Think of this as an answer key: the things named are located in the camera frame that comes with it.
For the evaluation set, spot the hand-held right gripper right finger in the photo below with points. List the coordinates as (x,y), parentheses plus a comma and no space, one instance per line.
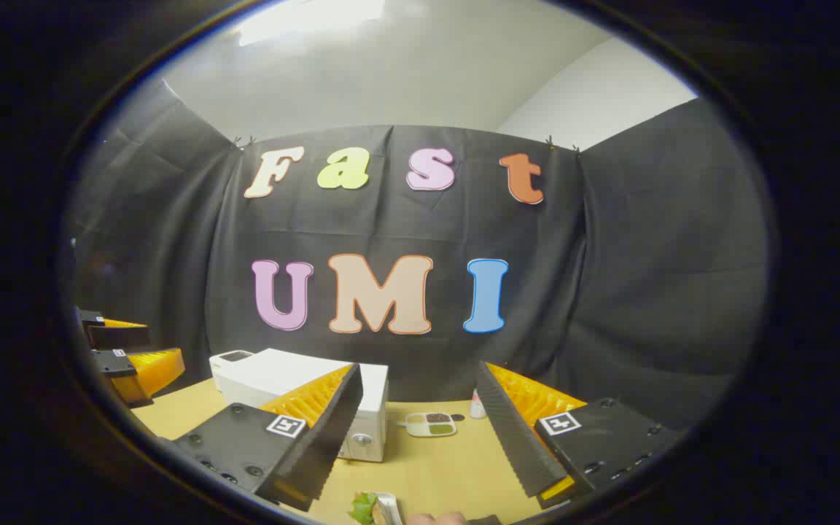
(511,437)

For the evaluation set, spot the white divided condiment dish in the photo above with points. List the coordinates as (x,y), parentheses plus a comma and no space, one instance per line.
(431,424)

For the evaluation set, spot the white toaster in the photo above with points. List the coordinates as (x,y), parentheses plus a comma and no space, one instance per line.
(230,361)

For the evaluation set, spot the white microwave oven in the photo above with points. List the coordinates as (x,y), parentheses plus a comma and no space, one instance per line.
(281,375)

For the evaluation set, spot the black flat piece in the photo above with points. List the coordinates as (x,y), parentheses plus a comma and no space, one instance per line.
(485,520)

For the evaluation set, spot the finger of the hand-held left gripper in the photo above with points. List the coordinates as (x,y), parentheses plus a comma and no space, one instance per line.
(117,337)
(110,362)

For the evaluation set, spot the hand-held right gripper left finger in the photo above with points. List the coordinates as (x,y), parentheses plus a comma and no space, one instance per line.
(325,437)

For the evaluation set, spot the small pink label bottle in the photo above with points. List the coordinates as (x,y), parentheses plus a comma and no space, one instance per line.
(477,408)

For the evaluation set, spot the black backdrop cloth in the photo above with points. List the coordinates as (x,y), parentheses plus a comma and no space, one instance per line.
(609,292)

